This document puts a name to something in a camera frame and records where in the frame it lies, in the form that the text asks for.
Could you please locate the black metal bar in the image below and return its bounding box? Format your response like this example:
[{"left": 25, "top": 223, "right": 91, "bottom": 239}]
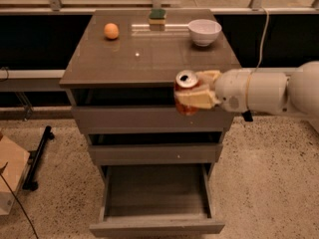
[{"left": 22, "top": 125, "right": 55, "bottom": 191}]

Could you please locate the black bracket leg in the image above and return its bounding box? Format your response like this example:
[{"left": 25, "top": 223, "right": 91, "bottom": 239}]
[{"left": 242, "top": 111, "right": 253, "bottom": 122}]

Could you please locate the cardboard box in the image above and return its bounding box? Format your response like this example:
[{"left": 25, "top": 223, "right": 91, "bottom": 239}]
[{"left": 0, "top": 134, "right": 30, "bottom": 216}]

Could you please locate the grey middle drawer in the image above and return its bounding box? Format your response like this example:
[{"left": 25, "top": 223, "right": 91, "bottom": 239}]
[{"left": 89, "top": 143, "right": 222, "bottom": 165}]

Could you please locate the green yellow sponge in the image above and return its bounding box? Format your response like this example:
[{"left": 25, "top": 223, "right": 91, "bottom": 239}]
[{"left": 149, "top": 9, "right": 166, "bottom": 25}]

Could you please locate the grey top drawer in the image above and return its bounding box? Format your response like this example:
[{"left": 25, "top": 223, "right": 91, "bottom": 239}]
[{"left": 72, "top": 107, "right": 233, "bottom": 134}]

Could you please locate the grey drawer cabinet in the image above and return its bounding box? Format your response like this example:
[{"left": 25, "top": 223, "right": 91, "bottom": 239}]
[{"left": 59, "top": 7, "right": 250, "bottom": 181}]

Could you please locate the white cable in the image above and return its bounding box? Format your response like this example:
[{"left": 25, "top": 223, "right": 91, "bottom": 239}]
[{"left": 253, "top": 6, "right": 271, "bottom": 72}]

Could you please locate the grey open bottom drawer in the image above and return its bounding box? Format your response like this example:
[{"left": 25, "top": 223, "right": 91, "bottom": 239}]
[{"left": 90, "top": 164, "right": 224, "bottom": 238}]

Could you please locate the black cable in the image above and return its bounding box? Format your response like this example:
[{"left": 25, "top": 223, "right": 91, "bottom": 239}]
[{"left": 0, "top": 161, "right": 40, "bottom": 239}]

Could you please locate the orange fruit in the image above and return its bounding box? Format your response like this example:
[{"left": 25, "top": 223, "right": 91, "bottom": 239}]
[{"left": 104, "top": 23, "right": 120, "bottom": 40}]

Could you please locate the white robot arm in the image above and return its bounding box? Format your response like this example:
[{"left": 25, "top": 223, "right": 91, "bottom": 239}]
[{"left": 174, "top": 61, "right": 319, "bottom": 121}]

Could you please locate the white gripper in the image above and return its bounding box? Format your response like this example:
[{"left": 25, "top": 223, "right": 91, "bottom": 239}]
[{"left": 174, "top": 70, "right": 250, "bottom": 113}]

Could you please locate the white bowl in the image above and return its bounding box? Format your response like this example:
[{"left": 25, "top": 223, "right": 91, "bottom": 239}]
[{"left": 187, "top": 19, "right": 222, "bottom": 47}]

